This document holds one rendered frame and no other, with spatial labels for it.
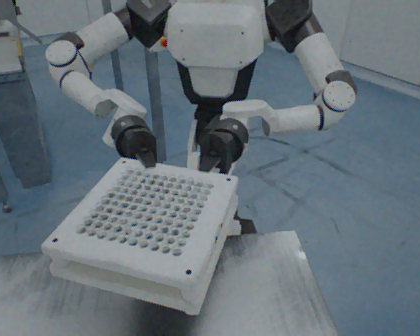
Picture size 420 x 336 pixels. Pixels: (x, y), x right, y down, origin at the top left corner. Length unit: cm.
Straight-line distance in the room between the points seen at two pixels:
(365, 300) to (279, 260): 114
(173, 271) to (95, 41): 74
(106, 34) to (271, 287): 78
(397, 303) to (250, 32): 140
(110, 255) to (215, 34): 67
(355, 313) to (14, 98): 206
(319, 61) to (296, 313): 62
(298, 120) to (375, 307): 117
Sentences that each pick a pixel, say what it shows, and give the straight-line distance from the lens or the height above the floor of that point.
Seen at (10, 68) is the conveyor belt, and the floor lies 82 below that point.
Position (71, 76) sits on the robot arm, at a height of 110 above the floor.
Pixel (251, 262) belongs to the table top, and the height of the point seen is 86.
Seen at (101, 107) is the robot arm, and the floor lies 104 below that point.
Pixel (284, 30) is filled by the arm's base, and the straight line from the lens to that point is 103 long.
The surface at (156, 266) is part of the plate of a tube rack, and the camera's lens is 52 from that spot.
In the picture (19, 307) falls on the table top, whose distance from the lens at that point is 78.
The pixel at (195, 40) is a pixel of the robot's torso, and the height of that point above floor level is 116.
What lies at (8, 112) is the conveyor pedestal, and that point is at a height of 54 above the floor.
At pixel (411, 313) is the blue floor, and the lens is 192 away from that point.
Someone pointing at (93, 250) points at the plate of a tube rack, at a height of 104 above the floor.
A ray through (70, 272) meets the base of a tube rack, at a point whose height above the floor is 99.
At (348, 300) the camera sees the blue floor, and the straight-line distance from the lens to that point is 185.
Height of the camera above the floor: 143
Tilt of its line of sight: 35 degrees down
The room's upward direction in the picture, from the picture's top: straight up
